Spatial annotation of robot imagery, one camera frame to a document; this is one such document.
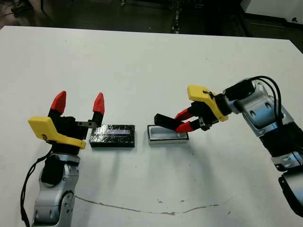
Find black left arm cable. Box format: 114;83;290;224
20;141;56;227

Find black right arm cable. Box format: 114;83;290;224
248;75;288;126

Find black slim camera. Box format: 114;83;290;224
153;113;182;131

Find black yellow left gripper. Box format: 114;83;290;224
27;90;105;156

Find white camera box base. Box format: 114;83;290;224
148;124;190;145

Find person in black clothes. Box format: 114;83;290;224
10;0;29;14

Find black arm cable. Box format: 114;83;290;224
248;75;288;126
20;141;56;227

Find black camera box lid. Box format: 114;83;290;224
89;124;136;148

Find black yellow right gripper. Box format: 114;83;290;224
174;84;230;133

